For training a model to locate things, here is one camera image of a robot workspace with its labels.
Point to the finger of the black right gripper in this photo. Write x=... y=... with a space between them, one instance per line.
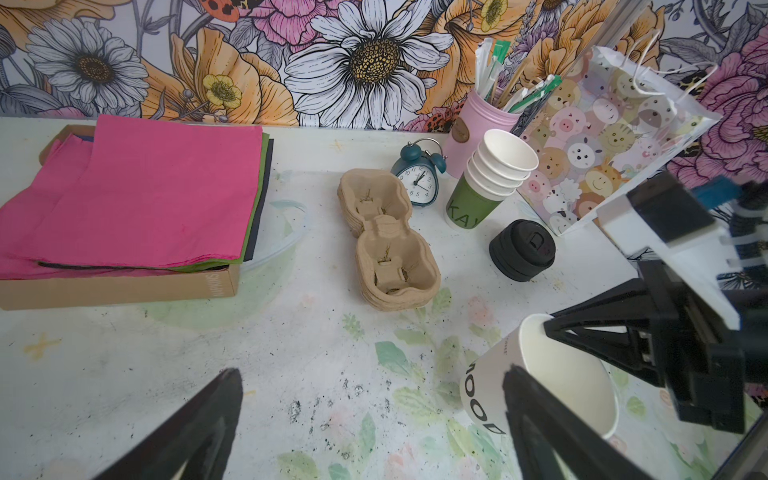
x=630 y=299
x=625 y=344

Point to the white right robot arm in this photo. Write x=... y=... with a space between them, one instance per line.
x=711 y=239

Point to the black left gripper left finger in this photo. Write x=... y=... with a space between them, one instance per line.
x=195 y=442

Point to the teal alarm clock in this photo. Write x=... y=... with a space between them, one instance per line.
x=418 y=168

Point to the white paper coffee cup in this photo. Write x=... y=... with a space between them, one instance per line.
x=577 y=379

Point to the stack of green paper cups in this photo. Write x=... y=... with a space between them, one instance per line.
x=501 y=163

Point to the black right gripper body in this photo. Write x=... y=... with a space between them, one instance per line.
x=704 y=364

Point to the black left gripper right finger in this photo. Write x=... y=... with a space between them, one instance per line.
x=547 y=435

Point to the stack of black lids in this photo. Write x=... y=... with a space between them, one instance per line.
x=523 y=250

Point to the pink straw holder cup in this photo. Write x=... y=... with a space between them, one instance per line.
x=476 y=117

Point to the stack of pulp cup carriers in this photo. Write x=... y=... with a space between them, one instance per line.
x=396 y=267

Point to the wrapped straws bundle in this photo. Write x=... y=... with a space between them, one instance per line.
x=495 y=85

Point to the cartoon animal gift bag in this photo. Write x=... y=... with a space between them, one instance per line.
x=609 y=126

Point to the cardboard napkin box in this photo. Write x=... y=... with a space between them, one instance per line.
x=28 y=286

